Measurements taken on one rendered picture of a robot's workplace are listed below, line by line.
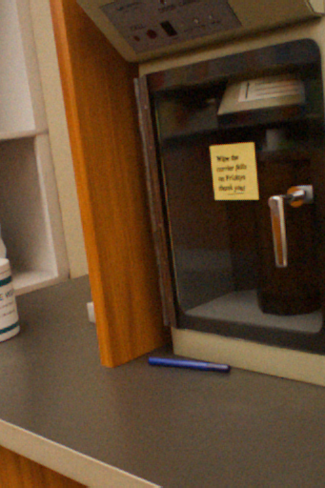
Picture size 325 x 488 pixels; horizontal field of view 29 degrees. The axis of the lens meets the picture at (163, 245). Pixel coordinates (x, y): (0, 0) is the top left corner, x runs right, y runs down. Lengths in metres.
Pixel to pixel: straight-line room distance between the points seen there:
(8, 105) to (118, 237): 1.11
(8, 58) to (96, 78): 1.05
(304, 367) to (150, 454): 0.26
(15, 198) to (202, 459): 1.49
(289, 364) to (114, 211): 0.36
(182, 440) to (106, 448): 0.09
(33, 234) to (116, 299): 1.06
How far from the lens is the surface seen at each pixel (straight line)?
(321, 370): 0.88
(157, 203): 0.98
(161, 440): 0.78
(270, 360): 0.93
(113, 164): 1.01
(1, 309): 1.27
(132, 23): 0.91
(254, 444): 0.76
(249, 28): 0.83
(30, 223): 2.05
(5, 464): 1.03
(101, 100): 1.00
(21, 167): 2.04
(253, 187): 0.85
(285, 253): 0.79
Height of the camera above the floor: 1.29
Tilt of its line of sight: 10 degrees down
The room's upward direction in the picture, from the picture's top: 7 degrees counter-clockwise
